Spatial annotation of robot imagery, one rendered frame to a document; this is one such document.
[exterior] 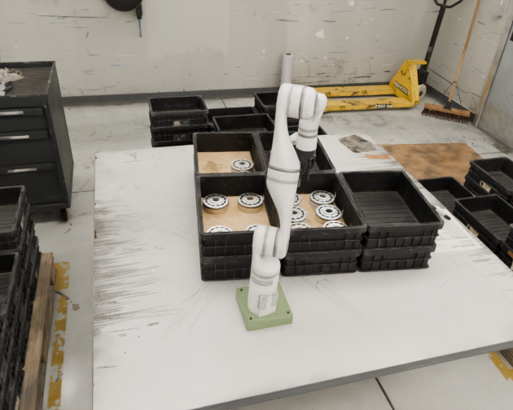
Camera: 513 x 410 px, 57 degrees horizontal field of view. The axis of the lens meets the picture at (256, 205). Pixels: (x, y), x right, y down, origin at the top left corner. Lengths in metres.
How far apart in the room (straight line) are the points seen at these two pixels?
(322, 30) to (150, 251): 3.89
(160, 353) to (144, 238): 0.59
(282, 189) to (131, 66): 3.81
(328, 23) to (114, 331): 4.32
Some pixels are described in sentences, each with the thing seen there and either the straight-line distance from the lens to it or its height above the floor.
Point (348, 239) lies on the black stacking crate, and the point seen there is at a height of 0.87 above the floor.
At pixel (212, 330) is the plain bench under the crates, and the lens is 1.62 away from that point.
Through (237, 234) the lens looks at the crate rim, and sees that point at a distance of 1.63.
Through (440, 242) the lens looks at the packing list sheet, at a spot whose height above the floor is 0.70.
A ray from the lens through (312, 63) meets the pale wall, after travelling 5.42.
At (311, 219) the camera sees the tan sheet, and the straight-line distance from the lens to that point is 1.90.
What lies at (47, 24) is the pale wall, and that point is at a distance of 4.94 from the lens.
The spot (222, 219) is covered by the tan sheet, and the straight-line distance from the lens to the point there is 1.86.
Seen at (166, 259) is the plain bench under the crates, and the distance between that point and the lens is 1.88.
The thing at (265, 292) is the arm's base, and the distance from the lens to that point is 1.53.
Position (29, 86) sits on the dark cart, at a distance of 3.18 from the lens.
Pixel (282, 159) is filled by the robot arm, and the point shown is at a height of 1.29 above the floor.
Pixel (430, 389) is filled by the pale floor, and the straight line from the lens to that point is 2.53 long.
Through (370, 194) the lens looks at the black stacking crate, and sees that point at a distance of 2.12.
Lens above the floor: 1.92
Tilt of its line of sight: 34 degrees down
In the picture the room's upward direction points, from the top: 4 degrees clockwise
